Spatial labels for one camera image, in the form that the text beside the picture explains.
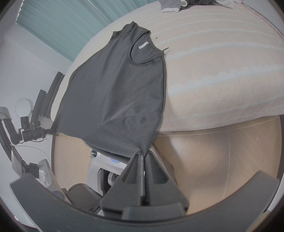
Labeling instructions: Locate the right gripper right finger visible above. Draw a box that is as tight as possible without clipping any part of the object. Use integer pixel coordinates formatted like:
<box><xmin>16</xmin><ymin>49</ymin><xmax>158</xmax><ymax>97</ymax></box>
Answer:
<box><xmin>145</xmin><ymin>151</ymin><xmax>189</xmax><ymax>208</ymax></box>

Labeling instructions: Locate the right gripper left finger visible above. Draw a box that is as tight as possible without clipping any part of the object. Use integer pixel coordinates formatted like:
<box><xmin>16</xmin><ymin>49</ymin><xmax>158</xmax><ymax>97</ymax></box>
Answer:
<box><xmin>101</xmin><ymin>152</ymin><xmax>146</xmax><ymax>213</ymax></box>

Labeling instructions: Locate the black T-shirt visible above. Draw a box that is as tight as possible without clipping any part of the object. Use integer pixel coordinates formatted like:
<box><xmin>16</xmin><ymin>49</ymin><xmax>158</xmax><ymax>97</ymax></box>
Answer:
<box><xmin>51</xmin><ymin>21</ymin><xmax>170</xmax><ymax>159</ymax></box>

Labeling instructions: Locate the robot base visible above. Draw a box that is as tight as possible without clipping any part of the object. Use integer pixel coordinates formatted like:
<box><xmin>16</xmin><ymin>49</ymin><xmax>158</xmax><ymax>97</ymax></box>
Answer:
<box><xmin>88</xmin><ymin>144</ymin><xmax>179</xmax><ymax>202</ymax></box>

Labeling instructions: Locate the bed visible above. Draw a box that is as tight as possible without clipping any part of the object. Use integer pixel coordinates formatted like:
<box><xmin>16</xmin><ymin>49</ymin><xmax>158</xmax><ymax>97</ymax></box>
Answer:
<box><xmin>68</xmin><ymin>0</ymin><xmax>284</xmax><ymax>133</ymax></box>

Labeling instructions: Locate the white trash bin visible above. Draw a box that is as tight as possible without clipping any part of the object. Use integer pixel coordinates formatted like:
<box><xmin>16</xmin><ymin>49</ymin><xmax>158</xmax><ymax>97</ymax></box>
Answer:
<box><xmin>15</xmin><ymin>98</ymin><xmax>34</xmax><ymax>118</ymax></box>

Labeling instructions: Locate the black chest of drawers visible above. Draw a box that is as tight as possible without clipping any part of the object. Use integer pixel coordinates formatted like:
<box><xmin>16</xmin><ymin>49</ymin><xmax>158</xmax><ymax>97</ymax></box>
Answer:
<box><xmin>32</xmin><ymin>72</ymin><xmax>65</xmax><ymax>118</ymax></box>

